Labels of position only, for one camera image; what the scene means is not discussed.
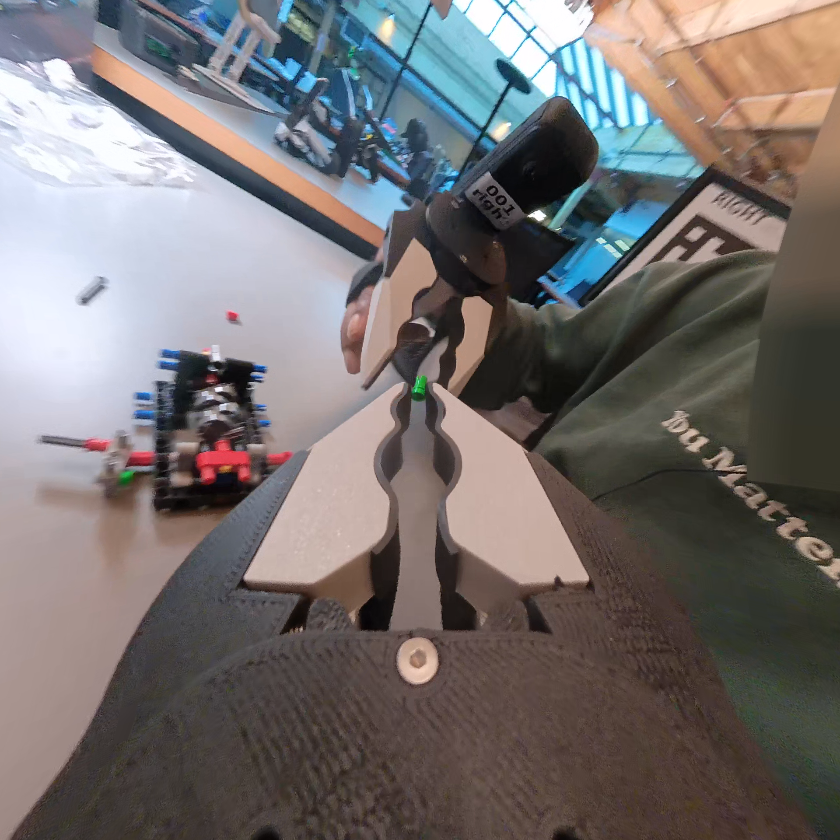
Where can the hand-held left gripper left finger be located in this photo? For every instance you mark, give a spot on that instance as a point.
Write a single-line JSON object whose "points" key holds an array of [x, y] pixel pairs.
{"points": [[315, 518]]}

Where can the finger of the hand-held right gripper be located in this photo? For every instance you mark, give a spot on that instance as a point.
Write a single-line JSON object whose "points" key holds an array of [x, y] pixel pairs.
{"points": [[476, 334], [394, 295]]}

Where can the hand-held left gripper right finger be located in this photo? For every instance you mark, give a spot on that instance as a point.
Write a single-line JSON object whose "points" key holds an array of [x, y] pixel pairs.
{"points": [[512, 518]]}

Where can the small green lego pin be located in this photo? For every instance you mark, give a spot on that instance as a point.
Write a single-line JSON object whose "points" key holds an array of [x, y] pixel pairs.
{"points": [[418, 387]]}

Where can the person's right forearm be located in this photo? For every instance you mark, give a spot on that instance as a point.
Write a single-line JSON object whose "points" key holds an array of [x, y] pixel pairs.
{"points": [[590, 341]]}

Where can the black lego engine assembly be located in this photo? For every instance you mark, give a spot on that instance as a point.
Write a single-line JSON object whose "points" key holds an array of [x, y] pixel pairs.
{"points": [[210, 426]]}

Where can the grey lego axle connector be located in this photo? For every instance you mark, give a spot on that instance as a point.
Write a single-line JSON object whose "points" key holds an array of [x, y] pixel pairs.
{"points": [[92, 290]]}

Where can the person's right hand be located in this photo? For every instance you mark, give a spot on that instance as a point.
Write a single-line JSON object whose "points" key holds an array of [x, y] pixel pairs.
{"points": [[354, 334]]}

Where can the person's green sweatshirt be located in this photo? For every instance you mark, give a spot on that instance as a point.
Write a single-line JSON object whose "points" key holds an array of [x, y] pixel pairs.
{"points": [[656, 525]]}

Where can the black lamp stand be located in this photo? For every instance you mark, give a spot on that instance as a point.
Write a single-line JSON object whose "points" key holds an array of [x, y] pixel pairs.
{"points": [[513, 73]]}

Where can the white black machine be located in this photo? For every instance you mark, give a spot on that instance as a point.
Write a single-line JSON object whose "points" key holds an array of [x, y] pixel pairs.
{"points": [[315, 131]]}

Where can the wooden edged background table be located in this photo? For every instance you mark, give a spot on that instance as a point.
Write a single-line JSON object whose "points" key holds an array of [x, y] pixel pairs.
{"points": [[262, 138]]}

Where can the black white printed board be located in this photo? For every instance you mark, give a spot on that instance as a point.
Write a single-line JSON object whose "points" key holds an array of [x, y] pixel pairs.
{"points": [[709, 229]]}

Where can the wooden stand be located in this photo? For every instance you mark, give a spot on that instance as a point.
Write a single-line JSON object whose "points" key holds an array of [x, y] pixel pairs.
{"points": [[239, 46]]}

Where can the clear plastic bags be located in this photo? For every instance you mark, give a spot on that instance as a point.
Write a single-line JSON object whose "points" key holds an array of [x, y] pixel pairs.
{"points": [[79, 124]]}

